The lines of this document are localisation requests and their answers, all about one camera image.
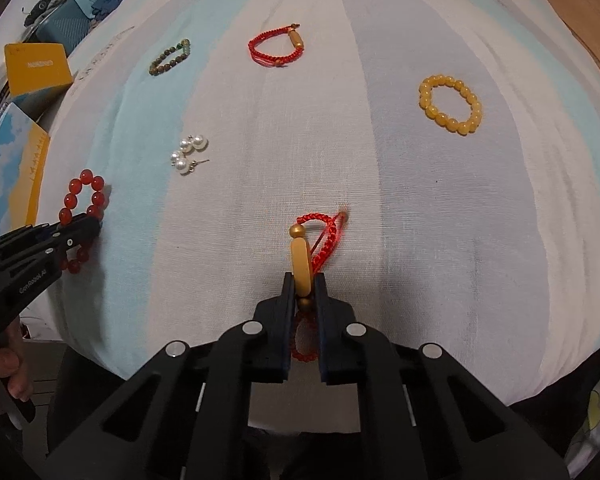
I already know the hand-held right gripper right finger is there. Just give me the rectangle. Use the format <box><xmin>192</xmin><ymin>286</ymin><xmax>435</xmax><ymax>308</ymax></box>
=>
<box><xmin>312</xmin><ymin>272</ymin><xmax>571</xmax><ymax>480</ymax></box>

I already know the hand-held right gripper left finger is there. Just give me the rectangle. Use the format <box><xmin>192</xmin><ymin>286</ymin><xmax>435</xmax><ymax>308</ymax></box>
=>
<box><xmin>40</xmin><ymin>271</ymin><xmax>301</xmax><ymax>480</ymax></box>

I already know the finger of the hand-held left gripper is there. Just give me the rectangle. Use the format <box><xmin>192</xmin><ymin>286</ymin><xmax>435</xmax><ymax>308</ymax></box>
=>
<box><xmin>0</xmin><ymin>213</ymin><xmax>94</xmax><ymax>257</ymax></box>
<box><xmin>0</xmin><ymin>218</ymin><xmax>103</xmax><ymax>275</ymax></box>

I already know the red bead bracelet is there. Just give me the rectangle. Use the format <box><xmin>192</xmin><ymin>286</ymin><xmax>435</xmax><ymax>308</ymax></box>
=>
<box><xmin>59</xmin><ymin>170</ymin><xmax>106</xmax><ymax>275</ymax></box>

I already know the red cord bracelet gold bar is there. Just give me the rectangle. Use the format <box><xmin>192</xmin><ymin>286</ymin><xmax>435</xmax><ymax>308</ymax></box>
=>
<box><xmin>290</xmin><ymin>210</ymin><xmax>351</xmax><ymax>363</ymax></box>

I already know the blue cloud print cardboard box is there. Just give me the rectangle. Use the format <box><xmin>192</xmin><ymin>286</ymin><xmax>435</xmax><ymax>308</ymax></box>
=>
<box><xmin>0</xmin><ymin>102</ymin><xmax>51</xmax><ymax>233</ymax></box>

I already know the green brown bead bracelet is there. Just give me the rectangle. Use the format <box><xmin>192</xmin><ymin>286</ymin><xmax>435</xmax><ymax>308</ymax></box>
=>
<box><xmin>149</xmin><ymin>38</ymin><xmax>192</xmax><ymax>77</ymax></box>

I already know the yellow bead bracelet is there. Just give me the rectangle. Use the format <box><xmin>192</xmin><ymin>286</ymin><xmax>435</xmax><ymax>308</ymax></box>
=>
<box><xmin>418</xmin><ymin>74</ymin><xmax>482</xmax><ymax>136</ymax></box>

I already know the person's left hand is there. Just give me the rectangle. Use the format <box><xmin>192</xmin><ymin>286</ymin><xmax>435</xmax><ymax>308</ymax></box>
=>
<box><xmin>0</xmin><ymin>317</ymin><xmax>34</xmax><ymax>415</ymax></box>

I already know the pearl earring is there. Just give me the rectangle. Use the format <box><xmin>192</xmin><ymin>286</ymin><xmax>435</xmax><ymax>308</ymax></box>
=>
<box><xmin>169</xmin><ymin>152</ymin><xmax>211</xmax><ymax>177</ymax></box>
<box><xmin>179</xmin><ymin>134</ymin><xmax>210</xmax><ymax>154</ymax></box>

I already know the striped bed blanket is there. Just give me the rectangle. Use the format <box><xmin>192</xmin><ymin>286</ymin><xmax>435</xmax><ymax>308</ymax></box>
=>
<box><xmin>17</xmin><ymin>0</ymin><xmax>600</xmax><ymax>433</ymax></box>

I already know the yellow cardboard box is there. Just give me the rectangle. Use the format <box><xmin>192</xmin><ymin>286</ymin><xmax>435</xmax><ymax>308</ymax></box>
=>
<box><xmin>4</xmin><ymin>42</ymin><xmax>77</xmax><ymax>116</ymax></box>

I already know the teal suitcase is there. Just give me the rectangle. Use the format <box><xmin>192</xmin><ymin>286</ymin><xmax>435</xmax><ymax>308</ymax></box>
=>
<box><xmin>35</xmin><ymin>0</ymin><xmax>93</xmax><ymax>56</ymax></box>

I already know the black bag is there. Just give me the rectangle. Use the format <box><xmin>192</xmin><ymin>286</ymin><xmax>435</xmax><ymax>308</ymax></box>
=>
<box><xmin>22</xmin><ymin>0</ymin><xmax>63</xmax><ymax>21</ymax></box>

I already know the pale printed cloth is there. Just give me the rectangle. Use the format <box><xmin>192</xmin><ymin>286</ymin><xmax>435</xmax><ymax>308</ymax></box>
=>
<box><xmin>565</xmin><ymin>375</ymin><xmax>600</xmax><ymax>477</ymax></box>

